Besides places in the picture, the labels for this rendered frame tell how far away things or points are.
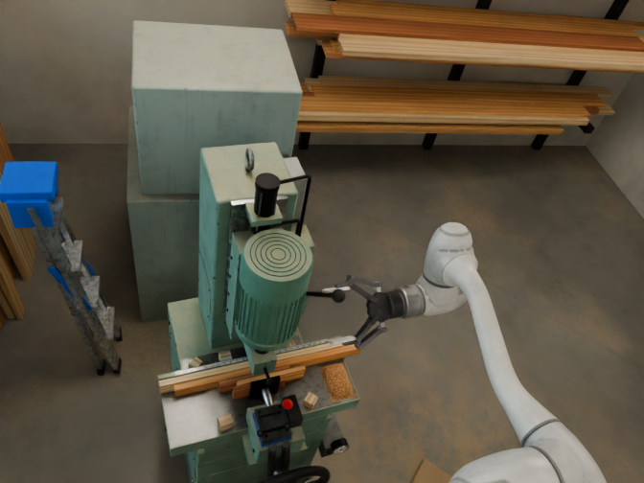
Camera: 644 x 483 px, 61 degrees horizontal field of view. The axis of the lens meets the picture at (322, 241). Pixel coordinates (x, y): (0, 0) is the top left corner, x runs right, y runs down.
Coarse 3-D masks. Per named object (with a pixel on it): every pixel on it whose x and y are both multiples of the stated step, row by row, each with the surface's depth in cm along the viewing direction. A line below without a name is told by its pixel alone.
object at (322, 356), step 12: (336, 348) 182; (348, 348) 182; (288, 360) 175; (300, 360) 176; (312, 360) 178; (324, 360) 181; (240, 372) 170; (180, 384) 164; (192, 384) 164; (204, 384) 165; (216, 384) 168
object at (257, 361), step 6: (246, 348) 166; (252, 348) 161; (246, 354) 167; (252, 354) 160; (258, 354) 160; (264, 354) 161; (270, 354) 161; (252, 360) 160; (258, 360) 159; (264, 360) 159; (270, 360) 160; (276, 360) 161; (252, 366) 161; (258, 366) 160; (264, 366) 161; (270, 366) 162; (252, 372) 162; (258, 372) 162
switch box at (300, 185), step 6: (288, 162) 157; (294, 162) 158; (288, 168) 156; (294, 168) 156; (300, 168) 156; (294, 174) 154; (300, 174) 154; (300, 180) 153; (306, 180) 154; (300, 186) 155; (300, 192) 157; (300, 198) 159; (300, 204) 161; (300, 210) 163; (294, 216) 164
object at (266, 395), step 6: (270, 378) 164; (276, 378) 165; (252, 384) 162; (258, 384) 162; (264, 384) 164; (276, 384) 166; (252, 390) 164; (258, 390) 165; (264, 390) 165; (270, 390) 168; (276, 390) 170; (252, 396) 167; (258, 396) 168; (264, 396) 164; (270, 396) 164; (264, 402) 163; (270, 402) 162
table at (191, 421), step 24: (336, 360) 183; (288, 384) 174; (312, 384) 176; (168, 408) 162; (192, 408) 163; (216, 408) 165; (240, 408) 166; (312, 408) 170; (336, 408) 174; (168, 432) 158; (192, 432) 159; (216, 432) 160; (240, 432) 162
